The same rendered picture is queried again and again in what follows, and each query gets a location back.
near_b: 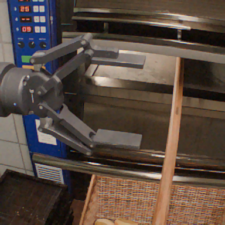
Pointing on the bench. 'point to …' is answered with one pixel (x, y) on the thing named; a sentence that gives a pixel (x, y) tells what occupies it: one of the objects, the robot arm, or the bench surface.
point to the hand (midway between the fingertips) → (135, 104)
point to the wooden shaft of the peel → (162, 201)
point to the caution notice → (44, 136)
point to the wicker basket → (91, 204)
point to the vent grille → (50, 173)
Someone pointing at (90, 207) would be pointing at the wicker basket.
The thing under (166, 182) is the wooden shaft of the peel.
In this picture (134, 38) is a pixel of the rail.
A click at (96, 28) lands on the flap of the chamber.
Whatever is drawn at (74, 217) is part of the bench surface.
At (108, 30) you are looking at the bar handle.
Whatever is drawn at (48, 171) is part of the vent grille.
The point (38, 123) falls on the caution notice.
